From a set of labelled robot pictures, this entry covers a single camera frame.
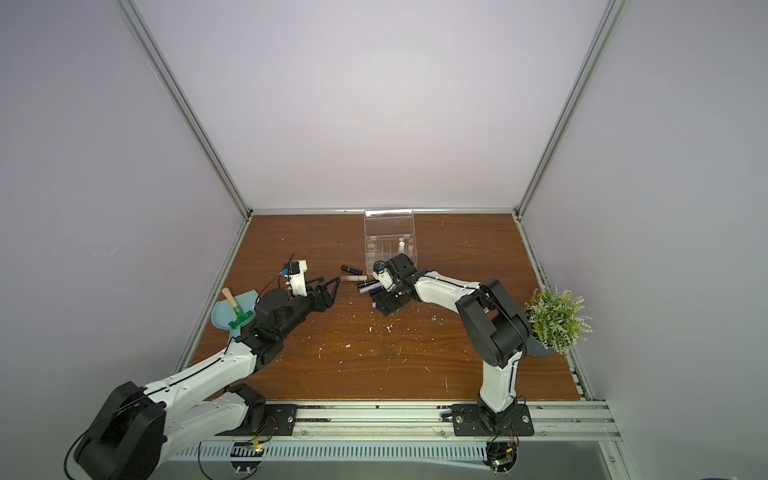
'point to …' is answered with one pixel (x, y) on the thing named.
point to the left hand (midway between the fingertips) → (335, 279)
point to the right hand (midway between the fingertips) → (387, 293)
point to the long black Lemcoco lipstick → (366, 283)
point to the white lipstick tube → (401, 245)
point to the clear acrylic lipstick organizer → (387, 234)
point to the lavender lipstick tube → (369, 288)
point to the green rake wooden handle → (240, 317)
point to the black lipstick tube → (351, 269)
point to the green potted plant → (557, 321)
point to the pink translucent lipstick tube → (411, 243)
